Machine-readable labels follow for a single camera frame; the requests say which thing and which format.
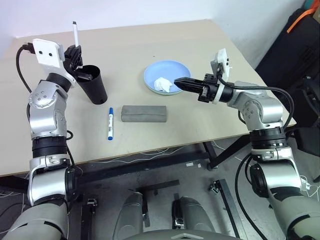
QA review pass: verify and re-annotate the white black-capped marker pen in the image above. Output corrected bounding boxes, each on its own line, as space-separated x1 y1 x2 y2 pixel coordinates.
72 21 83 69

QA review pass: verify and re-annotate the short black floor strip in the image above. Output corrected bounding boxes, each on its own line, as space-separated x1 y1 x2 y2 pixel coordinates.
136 179 181 194

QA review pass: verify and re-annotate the grey right robot leg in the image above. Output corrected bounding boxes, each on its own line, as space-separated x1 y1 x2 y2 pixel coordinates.
172 196 215 235

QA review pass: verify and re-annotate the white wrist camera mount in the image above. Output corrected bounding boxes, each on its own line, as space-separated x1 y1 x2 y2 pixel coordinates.
209 48 233 104
31 38 78 90

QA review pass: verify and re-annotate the orange strap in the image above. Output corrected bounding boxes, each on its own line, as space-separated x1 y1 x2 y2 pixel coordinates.
286 8 316 33

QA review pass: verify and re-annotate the grey eraser block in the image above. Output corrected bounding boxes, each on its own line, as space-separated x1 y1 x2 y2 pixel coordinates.
121 105 168 123

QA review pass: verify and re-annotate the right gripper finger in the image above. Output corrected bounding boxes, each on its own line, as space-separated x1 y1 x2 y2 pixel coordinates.
174 83 205 95
173 77 209 88

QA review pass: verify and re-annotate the large black case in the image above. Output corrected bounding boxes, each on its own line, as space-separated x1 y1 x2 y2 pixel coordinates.
256 8 320 88

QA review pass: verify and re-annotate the blue plastic plate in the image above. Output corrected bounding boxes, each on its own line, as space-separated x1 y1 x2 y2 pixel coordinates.
143 60 192 95

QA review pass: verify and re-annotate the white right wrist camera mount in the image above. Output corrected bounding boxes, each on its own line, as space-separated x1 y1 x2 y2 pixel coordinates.
209 48 233 104

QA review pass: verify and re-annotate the white tissue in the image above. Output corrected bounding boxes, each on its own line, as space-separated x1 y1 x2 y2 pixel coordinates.
153 77 173 93

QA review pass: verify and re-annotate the small metal floor bracket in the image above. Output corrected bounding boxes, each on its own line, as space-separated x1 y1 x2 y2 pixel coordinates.
209 181 222 195

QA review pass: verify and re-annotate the black table frame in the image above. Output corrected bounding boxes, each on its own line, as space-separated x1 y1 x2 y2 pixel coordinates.
0 134 253 191

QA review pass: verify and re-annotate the long black floor bar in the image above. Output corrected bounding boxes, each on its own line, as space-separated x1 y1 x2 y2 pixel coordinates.
214 178 245 240

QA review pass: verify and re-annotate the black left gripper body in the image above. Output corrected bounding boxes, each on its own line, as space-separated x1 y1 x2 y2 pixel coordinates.
63 46 85 79

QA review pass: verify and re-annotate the black plastic cup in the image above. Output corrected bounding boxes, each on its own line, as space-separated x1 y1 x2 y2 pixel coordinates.
76 64 108 105

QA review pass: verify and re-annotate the blue whiteboard marker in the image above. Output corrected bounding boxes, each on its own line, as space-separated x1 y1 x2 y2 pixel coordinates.
107 107 115 141

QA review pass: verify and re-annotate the grey left robot leg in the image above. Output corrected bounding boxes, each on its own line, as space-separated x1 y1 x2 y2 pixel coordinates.
116 191 145 237

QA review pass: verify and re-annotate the grey robot torso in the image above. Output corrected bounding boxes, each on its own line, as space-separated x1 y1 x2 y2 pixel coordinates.
128 228 242 240

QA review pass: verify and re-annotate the grey robot leg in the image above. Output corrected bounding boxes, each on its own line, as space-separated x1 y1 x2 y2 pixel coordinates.
172 196 215 235
116 191 145 237

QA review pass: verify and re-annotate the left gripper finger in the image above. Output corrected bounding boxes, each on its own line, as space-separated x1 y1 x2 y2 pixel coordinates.
73 44 84 67
65 46 76 65

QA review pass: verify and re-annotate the thin white wire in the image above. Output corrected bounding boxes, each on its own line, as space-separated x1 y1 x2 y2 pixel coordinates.
96 146 187 163

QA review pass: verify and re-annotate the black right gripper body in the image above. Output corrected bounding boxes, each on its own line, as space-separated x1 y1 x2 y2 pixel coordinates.
197 73 221 103

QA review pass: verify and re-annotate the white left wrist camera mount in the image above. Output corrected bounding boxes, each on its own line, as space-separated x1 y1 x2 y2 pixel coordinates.
31 38 78 90

